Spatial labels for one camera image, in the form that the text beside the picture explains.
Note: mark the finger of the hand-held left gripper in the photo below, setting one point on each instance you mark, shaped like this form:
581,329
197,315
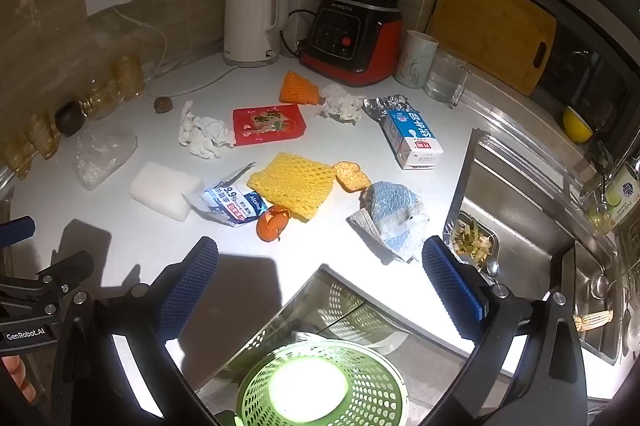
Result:
70,271
15,230

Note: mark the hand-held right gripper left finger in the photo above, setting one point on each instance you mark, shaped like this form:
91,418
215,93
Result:
192,288

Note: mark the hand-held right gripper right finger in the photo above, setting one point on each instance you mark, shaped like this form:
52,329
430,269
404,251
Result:
452,291

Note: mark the green plastic basket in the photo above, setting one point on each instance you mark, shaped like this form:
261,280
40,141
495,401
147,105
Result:
370,396

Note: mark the person's left hand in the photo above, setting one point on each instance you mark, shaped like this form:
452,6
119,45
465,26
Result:
12,371

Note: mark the sink strainer with food scraps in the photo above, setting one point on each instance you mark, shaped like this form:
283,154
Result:
472,241

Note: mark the amber glass cup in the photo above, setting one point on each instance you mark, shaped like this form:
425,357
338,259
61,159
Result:
17,158
129,75
102,98
44,133

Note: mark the white and blue wipes packet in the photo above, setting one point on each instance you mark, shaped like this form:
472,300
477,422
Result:
227,201

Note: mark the blue and white cloth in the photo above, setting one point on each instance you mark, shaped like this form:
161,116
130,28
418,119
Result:
392,213

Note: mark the brown eggshell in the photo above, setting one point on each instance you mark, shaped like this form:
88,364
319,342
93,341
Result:
272,226

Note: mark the white foam block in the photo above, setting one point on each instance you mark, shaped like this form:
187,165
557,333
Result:
165,188

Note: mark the stainless steel sink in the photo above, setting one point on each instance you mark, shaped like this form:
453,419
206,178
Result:
525,211

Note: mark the clear plastic bag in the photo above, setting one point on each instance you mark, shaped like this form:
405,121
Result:
102,155

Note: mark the small dark cup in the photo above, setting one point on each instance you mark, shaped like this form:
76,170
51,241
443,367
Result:
69,119

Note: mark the straw pot brush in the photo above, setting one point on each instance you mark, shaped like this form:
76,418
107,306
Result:
592,322

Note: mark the yellow foam fruit net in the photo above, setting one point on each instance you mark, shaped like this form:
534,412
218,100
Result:
292,183

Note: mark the crumpled white tissue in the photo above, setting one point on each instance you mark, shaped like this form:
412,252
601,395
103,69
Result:
205,133
340,104

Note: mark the blue and white milk carton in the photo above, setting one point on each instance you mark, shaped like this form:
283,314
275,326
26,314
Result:
412,138

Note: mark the red snack packet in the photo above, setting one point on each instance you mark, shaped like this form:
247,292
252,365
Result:
267,124

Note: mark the brown walnut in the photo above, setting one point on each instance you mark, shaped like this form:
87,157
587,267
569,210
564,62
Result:
163,103

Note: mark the dish soap bottle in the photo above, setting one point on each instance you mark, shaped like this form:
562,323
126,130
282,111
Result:
622,198

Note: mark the silver foil blister pack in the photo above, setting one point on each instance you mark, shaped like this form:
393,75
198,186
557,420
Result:
380,105

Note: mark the yellow bowl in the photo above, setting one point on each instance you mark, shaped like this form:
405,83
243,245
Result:
576,125

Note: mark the clear glass mug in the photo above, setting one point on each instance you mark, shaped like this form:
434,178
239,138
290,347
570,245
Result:
446,80

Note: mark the orange foam fruit net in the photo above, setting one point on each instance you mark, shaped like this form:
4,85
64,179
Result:
299,89

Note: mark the white cup with plant print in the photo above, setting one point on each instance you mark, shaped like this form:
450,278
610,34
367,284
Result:
415,60

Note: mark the wooden cutting board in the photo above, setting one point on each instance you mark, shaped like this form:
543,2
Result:
490,25

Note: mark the white electric kettle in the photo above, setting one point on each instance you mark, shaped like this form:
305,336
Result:
247,20

